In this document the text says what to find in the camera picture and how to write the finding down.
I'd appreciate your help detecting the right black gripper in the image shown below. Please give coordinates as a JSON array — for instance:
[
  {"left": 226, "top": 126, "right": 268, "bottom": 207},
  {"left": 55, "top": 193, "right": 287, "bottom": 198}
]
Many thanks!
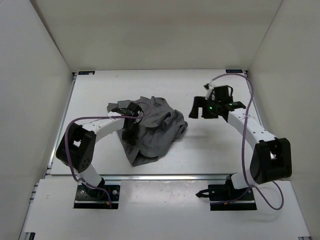
[{"left": 189, "top": 97, "right": 221, "bottom": 120}]

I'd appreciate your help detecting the grey pleated skirt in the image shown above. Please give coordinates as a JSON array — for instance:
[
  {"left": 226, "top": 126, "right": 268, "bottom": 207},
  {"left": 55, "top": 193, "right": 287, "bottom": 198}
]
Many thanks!
[{"left": 107, "top": 96, "right": 188, "bottom": 167}]

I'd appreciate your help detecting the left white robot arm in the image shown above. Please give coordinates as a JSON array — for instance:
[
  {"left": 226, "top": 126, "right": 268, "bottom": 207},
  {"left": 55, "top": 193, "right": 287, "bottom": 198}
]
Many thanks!
[{"left": 55, "top": 102, "right": 144, "bottom": 199}]

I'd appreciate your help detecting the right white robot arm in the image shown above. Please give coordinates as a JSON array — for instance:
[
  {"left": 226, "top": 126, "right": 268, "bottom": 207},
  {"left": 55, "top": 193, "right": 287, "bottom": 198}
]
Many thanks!
[{"left": 189, "top": 84, "right": 292, "bottom": 200}]

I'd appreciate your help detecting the right blue corner label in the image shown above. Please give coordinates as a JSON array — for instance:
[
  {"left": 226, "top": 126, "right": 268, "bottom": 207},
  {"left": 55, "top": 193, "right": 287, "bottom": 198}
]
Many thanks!
[{"left": 225, "top": 69, "right": 243, "bottom": 74}]

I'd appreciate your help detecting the blue corner label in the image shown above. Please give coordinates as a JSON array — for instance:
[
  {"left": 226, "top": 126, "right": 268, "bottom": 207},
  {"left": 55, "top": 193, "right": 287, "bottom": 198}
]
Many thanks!
[
  {"left": 77, "top": 71, "right": 95, "bottom": 76},
  {"left": 225, "top": 69, "right": 243, "bottom": 74}
]

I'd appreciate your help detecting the left blue corner label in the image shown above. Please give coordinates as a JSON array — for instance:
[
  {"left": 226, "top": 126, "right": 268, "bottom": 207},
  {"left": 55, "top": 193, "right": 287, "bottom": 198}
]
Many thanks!
[{"left": 77, "top": 71, "right": 95, "bottom": 76}]

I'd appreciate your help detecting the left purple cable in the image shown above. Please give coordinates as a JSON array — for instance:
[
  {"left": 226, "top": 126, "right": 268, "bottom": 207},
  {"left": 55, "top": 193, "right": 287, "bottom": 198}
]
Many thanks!
[{"left": 64, "top": 101, "right": 156, "bottom": 188}]

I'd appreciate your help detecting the purple cable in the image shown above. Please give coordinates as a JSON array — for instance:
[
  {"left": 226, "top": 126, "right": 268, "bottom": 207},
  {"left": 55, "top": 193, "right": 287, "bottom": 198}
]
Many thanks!
[
  {"left": 204, "top": 73, "right": 284, "bottom": 210},
  {"left": 64, "top": 101, "right": 156, "bottom": 188}
]

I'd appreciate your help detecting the aluminium front rail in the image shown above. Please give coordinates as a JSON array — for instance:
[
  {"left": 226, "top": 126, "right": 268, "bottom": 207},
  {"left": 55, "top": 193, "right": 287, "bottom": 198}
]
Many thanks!
[{"left": 101, "top": 174, "right": 229, "bottom": 181}]

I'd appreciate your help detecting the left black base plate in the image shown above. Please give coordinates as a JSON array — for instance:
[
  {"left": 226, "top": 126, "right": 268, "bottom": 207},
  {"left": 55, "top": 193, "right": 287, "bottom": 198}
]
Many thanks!
[{"left": 73, "top": 184, "right": 121, "bottom": 210}]

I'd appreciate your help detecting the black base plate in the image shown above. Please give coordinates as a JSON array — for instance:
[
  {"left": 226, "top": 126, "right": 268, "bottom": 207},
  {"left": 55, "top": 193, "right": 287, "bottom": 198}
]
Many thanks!
[
  {"left": 73, "top": 184, "right": 121, "bottom": 210},
  {"left": 195, "top": 180, "right": 257, "bottom": 211}
]

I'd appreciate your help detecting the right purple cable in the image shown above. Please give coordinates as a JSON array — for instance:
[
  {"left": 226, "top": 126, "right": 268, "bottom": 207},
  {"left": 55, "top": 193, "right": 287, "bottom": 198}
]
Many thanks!
[{"left": 204, "top": 73, "right": 284, "bottom": 210}]

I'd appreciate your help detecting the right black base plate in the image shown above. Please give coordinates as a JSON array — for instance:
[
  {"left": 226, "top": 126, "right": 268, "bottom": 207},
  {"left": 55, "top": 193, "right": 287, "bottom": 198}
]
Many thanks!
[{"left": 195, "top": 180, "right": 257, "bottom": 211}]

